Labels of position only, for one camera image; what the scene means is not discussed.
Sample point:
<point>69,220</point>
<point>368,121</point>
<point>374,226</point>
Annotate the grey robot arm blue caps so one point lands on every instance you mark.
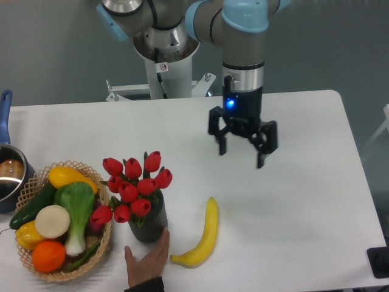
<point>238,28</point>

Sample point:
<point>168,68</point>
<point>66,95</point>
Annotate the woven wicker basket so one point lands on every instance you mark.
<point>94,240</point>

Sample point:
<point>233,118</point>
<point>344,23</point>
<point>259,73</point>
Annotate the blue handled saucepan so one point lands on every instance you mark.
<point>15,168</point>

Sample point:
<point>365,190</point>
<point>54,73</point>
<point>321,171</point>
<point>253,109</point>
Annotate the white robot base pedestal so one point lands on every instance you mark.
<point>167,55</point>

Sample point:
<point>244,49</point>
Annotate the green bean pod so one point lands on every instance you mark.
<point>84,259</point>

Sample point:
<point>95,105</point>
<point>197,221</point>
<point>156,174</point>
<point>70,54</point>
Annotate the beige round bun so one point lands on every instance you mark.
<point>52,221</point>

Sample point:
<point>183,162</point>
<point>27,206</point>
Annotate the orange fruit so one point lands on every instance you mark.
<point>48,256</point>

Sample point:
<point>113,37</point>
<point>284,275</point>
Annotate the black device at table edge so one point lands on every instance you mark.
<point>378,258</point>

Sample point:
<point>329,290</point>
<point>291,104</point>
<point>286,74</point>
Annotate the green bok choy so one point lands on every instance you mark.
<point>78,199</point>

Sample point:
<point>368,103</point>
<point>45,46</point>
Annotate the purple radish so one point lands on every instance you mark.
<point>95,226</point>

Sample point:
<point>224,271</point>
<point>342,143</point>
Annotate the red tulip bouquet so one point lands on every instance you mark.
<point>138,186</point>

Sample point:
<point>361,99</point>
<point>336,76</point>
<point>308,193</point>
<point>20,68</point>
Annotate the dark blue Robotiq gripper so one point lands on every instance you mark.
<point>242,94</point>

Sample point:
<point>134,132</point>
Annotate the dark grey ribbed vase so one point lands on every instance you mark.
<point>150,228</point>

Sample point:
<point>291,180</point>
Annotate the green cucumber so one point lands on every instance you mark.
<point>28,213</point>

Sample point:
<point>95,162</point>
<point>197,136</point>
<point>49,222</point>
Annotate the yellow squash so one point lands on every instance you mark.
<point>60,176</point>

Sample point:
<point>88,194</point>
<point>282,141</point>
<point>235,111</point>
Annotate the dark sleeved forearm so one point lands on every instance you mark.
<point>153,285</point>

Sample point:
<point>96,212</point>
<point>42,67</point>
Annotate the yellow bell pepper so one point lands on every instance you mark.
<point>28,237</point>

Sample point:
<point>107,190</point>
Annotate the person's bare hand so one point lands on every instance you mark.
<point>150,266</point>

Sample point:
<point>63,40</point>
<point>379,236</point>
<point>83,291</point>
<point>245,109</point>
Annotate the yellow banana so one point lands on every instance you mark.
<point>203,250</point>

